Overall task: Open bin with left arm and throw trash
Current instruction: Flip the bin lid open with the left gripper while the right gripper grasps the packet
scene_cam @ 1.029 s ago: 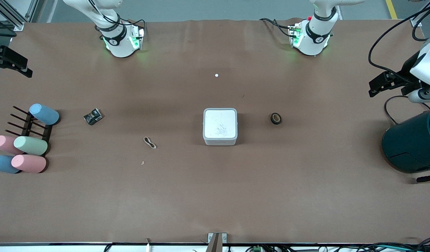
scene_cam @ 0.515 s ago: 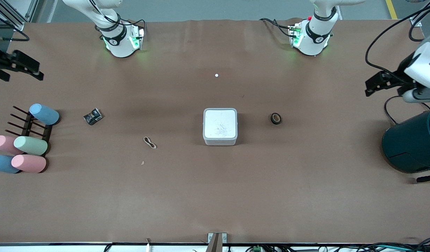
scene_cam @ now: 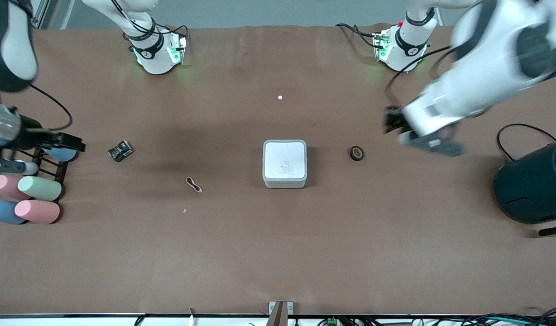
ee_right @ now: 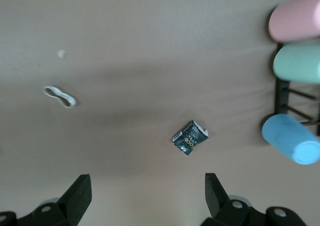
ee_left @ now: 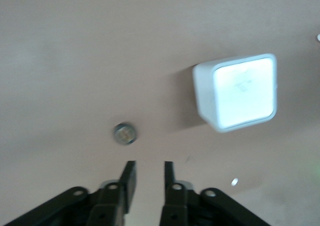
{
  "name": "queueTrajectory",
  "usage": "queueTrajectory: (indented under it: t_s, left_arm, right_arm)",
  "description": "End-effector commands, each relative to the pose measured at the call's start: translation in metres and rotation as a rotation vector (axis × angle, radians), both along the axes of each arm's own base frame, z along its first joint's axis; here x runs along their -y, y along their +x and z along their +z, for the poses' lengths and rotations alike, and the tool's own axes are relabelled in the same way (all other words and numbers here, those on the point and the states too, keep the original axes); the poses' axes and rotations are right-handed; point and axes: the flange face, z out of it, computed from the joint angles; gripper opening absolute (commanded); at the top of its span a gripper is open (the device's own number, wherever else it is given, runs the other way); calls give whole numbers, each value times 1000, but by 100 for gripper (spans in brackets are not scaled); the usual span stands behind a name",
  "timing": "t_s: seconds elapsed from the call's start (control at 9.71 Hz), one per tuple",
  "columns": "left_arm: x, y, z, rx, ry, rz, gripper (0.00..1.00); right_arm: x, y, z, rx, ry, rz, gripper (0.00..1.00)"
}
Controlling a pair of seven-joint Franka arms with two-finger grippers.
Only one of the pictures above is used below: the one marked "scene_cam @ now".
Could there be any black snack wrapper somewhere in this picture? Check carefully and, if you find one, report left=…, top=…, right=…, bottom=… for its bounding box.
left=108, top=140, right=134, bottom=162

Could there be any white square trash bin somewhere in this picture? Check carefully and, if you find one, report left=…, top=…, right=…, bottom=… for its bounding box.
left=262, top=139, right=308, bottom=189

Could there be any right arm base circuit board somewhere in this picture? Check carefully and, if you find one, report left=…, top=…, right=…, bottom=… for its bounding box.
left=167, top=33, right=188, bottom=65

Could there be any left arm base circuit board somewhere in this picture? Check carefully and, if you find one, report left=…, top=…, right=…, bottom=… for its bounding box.
left=373, top=30, right=392, bottom=62

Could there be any blue cup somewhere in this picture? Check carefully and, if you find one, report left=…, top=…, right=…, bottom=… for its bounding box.
left=42, top=144, right=77, bottom=163
left=0, top=200, right=27, bottom=225

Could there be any black cup rack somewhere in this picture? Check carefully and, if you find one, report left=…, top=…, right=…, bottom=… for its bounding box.
left=0, top=149, right=69, bottom=200

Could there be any green cup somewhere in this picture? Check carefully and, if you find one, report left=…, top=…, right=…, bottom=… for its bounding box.
left=18, top=176, right=62, bottom=202

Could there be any pink cup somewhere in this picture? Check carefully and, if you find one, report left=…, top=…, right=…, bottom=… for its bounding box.
left=14, top=200, right=61, bottom=225
left=0, top=175, right=32, bottom=201

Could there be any dark teal cylindrical appliance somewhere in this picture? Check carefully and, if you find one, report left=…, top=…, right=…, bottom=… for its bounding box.
left=494, top=138, right=556, bottom=237

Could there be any black left base cable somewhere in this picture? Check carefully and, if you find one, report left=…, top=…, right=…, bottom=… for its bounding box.
left=336, top=23, right=379, bottom=48

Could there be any black base cable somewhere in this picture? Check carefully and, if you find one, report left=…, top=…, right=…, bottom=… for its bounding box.
left=336, top=23, right=379, bottom=48
left=158, top=25, right=189, bottom=39

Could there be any black appliance cable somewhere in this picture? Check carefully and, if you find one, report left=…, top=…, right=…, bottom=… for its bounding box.
left=496, top=123, right=556, bottom=162

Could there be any aluminium frame post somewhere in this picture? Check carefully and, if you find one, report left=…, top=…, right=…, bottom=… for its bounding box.
left=31, top=0, right=54, bottom=29

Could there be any black right base cable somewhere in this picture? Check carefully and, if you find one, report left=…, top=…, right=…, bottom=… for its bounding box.
left=158, top=25, right=189, bottom=39

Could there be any metal table edge bracket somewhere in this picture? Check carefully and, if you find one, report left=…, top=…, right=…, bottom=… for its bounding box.
left=268, top=301, right=294, bottom=326

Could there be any black cable bundle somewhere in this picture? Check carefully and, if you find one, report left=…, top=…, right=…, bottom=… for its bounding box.
left=459, top=308, right=556, bottom=326

